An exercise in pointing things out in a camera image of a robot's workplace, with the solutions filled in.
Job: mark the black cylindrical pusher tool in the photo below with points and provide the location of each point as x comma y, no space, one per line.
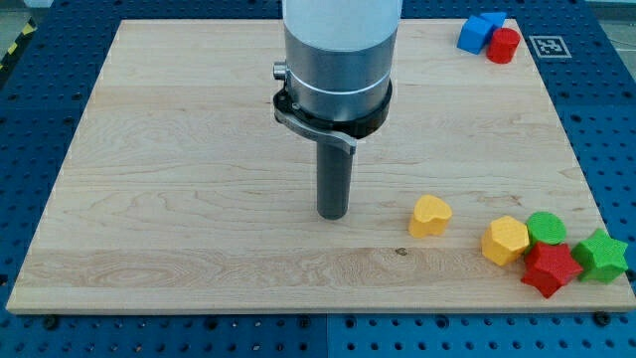
334,171

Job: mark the yellow heart block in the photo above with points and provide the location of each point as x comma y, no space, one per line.
430,217

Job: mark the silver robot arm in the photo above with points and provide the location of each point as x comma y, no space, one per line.
336,83

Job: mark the yellow hexagon block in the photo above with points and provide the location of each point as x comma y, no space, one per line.
504,240

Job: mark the wooden board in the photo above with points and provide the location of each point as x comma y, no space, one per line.
180,194

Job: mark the blue cube block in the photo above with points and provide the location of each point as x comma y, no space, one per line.
474,34

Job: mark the red cylinder block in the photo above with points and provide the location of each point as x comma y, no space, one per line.
503,45

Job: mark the blue triangle block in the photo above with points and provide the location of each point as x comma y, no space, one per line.
497,19

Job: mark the green cylinder block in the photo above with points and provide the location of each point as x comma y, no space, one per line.
545,227

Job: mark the red star block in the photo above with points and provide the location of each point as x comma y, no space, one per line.
548,268

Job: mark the fiducial marker tag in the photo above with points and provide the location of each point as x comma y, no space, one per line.
550,47

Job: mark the green star block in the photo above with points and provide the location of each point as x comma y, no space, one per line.
601,257

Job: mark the yellow black hazard tape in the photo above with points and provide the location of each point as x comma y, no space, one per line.
18,47

